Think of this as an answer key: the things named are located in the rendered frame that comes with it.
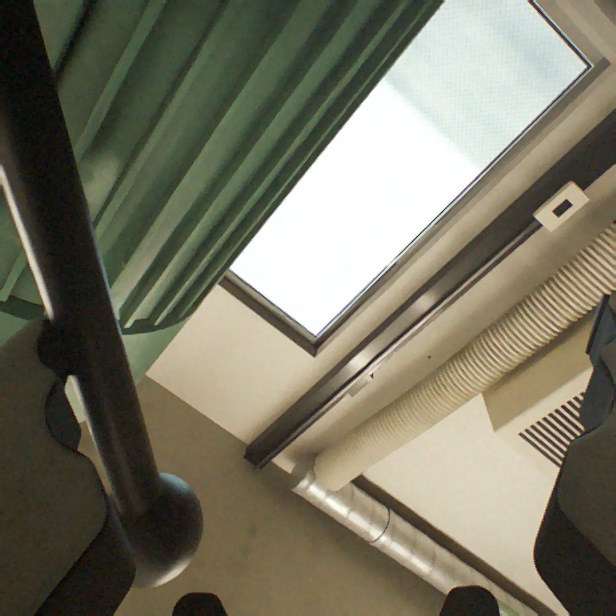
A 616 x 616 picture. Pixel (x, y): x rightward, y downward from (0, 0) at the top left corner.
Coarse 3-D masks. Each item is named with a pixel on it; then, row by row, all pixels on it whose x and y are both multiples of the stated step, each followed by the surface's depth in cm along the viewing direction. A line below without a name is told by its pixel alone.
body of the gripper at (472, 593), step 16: (192, 592) 5; (464, 592) 5; (480, 592) 5; (176, 608) 5; (192, 608) 5; (208, 608) 5; (448, 608) 5; (464, 608) 5; (480, 608) 5; (496, 608) 5
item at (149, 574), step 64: (0, 0) 7; (0, 64) 8; (0, 128) 8; (64, 128) 9; (64, 192) 9; (64, 256) 10; (64, 320) 10; (128, 384) 12; (128, 448) 13; (128, 512) 14; (192, 512) 15
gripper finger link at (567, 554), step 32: (608, 320) 10; (608, 352) 9; (608, 384) 8; (608, 416) 7; (576, 448) 7; (608, 448) 7; (576, 480) 6; (608, 480) 6; (544, 512) 7; (576, 512) 6; (608, 512) 6; (544, 544) 7; (576, 544) 6; (608, 544) 6; (544, 576) 7; (576, 576) 6; (608, 576) 6; (576, 608) 6; (608, 608) 6
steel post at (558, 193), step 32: (608, 128) 124; (576, 160) 129; (608, 160) 128; (544, 192) 134; (576, 192) 130; (512, 224) 139; (544, 224) 135; (480, 256) 145; (448, 288) 151; (384, 320) 166; (416, 320) 158; (352, 352) 172; (384, 352) 163; (320, 384) 178; (352, 384) 171; (288, 416) 184; (320, 416) 182; (256, 448) 194
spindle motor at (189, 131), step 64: (64, 0) 12; (128, 0) 12; (192, 0) 13; (256, 0) 13; (320, 0) 14; (384, 0) 15; (64, 64) 13; (128, 64) 13; (192, 64) 13; (256, 64) 14; (320, 64) 15; (384, 64) 18; (128, 128) 15; (192, 128) 15; (256, 128) 16; (320, 128) 18; (0, 192) 15; (128, 192) 16; (192, 192) 17; (256, 192) 18; (0, 256) 17; (128, 256) 18; (192, 256) 20; (0, 320) 18; (128, 320) 20
